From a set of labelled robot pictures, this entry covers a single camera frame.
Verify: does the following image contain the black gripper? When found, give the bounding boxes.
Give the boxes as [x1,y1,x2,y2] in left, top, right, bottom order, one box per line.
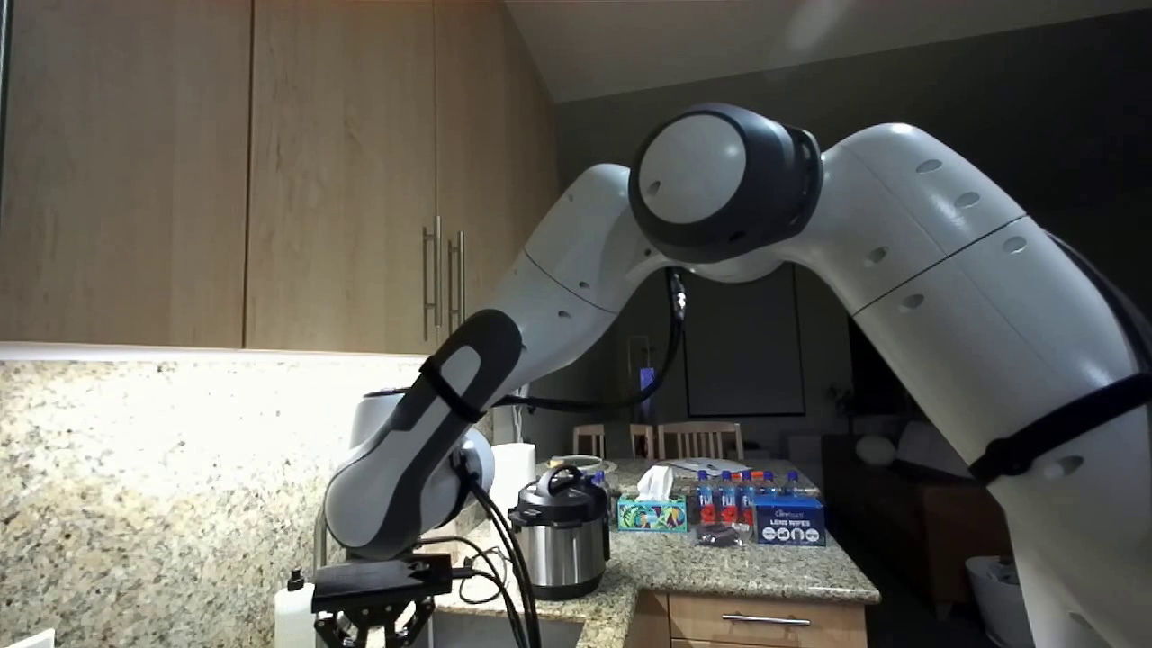
[312,594,441,648]

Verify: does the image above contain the white soap bottle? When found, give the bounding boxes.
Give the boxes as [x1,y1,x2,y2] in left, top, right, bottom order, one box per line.
[270,569,316,648]

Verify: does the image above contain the stainless steel sink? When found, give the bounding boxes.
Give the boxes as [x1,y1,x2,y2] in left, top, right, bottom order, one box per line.
[526,606,594,648]

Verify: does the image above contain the steel pressure cooker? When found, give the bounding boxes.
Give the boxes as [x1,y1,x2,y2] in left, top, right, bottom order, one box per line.
[508,462,616,606]

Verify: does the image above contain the white paper towel roll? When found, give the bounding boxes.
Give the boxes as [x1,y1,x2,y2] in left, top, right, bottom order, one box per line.
[487,438,539,515]

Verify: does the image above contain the teal tissue box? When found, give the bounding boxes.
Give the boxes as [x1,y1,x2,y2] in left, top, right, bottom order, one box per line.
[613,465,695,535]

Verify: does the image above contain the wooden base cabinet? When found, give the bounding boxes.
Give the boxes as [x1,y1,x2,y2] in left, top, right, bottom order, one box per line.
[645,587,876,648]

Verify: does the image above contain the red label bottle pack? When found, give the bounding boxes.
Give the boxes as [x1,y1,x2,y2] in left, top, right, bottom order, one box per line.
[690,465,763,552]

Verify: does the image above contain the blue wrapped bottle pack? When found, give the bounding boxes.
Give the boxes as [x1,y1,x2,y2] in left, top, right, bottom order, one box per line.
[753,467,832,552]

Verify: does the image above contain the light wood upper cabinet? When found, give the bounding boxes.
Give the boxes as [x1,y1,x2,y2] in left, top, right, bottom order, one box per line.
[0,0,561,357]

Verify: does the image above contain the small round white cushion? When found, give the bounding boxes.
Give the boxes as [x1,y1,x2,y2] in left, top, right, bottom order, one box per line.
[853,432,901,467]

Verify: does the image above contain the dark sofa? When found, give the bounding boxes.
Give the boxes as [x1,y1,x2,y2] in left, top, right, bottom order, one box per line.
[823,412,1012,606]

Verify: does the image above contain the large white cushion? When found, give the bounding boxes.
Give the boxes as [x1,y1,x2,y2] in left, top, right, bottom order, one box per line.
[897,417,990,486]

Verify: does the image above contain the white basket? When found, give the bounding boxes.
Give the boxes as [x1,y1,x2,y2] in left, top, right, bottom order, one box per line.
[965,552,1021,648]

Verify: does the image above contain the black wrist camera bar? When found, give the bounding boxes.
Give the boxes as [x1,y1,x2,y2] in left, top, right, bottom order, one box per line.
[307,552,456,606]

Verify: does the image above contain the black velcro cable strap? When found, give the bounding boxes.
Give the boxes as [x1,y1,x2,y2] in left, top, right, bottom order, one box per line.
[970,372,1152,486]
[417,357,487,426]

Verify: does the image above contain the brushed metal cabinet handle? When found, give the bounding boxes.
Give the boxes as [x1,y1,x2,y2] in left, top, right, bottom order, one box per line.
[443,226,468,337]
[417,213,441,345]

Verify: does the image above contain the metal drawer handle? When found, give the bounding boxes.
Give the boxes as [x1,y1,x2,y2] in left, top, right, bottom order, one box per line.
[717,611,815,631]

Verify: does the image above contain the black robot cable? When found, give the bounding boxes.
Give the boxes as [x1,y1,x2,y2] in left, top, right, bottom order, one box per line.
[412,264,695,648]

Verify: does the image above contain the large grey wall screen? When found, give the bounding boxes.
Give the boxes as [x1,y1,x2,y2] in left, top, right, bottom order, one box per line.
[681,267,811,423]

